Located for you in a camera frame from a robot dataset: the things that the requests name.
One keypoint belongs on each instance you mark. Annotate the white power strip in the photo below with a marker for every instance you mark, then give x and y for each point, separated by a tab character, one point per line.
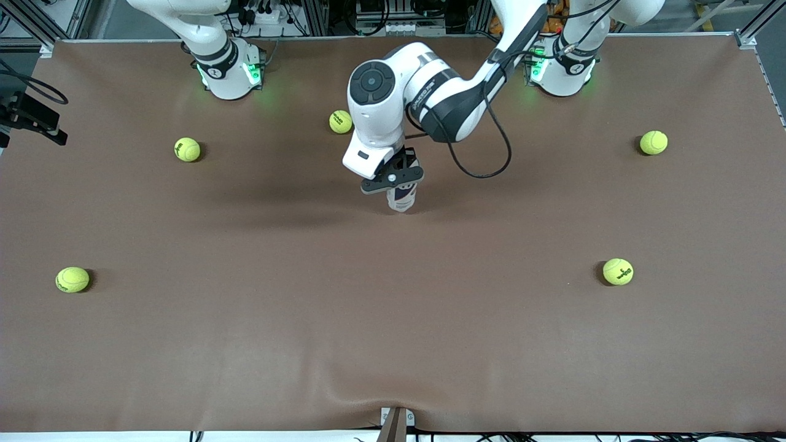
276	18

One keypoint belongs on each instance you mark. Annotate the orange packaged goods pile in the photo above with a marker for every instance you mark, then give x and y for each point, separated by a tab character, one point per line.
556	9

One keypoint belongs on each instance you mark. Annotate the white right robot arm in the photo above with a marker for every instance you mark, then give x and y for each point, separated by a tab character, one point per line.
221	67

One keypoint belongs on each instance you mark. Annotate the metal table corner clamp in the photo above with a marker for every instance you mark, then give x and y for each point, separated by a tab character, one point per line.
47	50
747	39

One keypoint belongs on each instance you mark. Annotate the brown table mat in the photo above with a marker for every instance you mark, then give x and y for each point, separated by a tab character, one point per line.
393	319

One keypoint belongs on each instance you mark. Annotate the grey camera pole bracket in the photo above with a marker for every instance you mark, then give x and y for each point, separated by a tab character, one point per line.
396	426

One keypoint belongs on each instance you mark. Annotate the white blue tennis ball can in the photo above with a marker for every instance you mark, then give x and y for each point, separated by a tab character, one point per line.
402	201

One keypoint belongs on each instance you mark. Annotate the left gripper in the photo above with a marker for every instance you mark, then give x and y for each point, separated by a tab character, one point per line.
407	160

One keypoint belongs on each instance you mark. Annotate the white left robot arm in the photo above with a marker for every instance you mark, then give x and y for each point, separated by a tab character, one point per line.
381	116

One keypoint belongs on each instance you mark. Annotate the yellow tennis ball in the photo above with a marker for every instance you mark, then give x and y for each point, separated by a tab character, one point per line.
187	149
618	271
653	142
339	121
72	279

